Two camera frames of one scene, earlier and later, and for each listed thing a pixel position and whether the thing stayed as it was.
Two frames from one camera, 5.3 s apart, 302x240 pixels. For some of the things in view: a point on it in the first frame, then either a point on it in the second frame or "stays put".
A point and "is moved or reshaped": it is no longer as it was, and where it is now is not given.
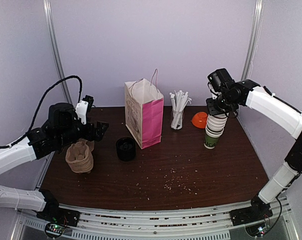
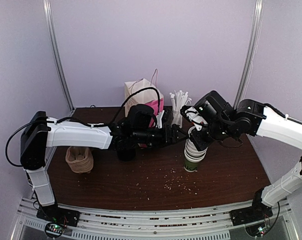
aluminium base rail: (214, 223) stays put
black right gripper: (216, 110) → (197, 136)
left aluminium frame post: (48, 7) stays put
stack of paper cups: (215, 127) is moved or reshaped
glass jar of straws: (179, 101) stays put
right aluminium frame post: (253, 41) stays put
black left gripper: (98, 133) → (174, 140)
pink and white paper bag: (144, 108) stays put
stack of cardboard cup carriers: (79, 156) stays put
